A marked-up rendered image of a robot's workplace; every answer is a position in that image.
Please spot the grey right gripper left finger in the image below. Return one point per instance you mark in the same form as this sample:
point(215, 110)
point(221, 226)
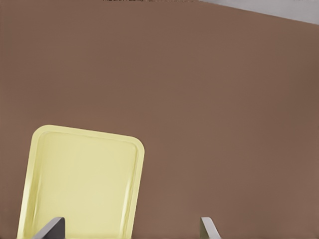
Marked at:
point(53, 229)

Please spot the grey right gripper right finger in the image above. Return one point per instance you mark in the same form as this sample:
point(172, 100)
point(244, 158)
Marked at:
point(208, 229)

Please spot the pale yellow rectangular tray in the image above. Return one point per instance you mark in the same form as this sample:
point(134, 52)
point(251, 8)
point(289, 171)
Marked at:
point(82, 179)

